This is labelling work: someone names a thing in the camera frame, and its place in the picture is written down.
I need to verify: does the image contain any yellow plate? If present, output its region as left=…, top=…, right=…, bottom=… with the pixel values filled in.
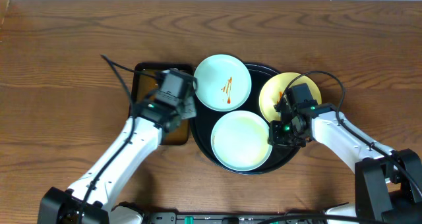
left=259, top=72, right=322, bottom=122

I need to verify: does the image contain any light blue plate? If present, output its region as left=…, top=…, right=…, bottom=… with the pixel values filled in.
left=210, top=111, right=272, bottom=172
left=194, top=54, right=252, bottom=112

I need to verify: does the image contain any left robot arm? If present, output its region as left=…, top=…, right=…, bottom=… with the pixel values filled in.
left=38, top=92, right=196, bottom=223

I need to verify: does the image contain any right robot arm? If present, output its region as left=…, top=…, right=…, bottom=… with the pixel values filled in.
left=269, top=99, right=421, bottom=223

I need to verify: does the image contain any round black serving tray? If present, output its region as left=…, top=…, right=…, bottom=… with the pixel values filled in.
left=189, top=63, right=299, bottom=175

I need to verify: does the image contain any black rectangular water tray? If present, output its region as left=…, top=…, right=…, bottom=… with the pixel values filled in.
left=131, top=62, right=193, bottom=146

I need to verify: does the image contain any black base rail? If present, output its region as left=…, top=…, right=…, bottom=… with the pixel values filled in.
left=144, top=211, right=330, bottom=224

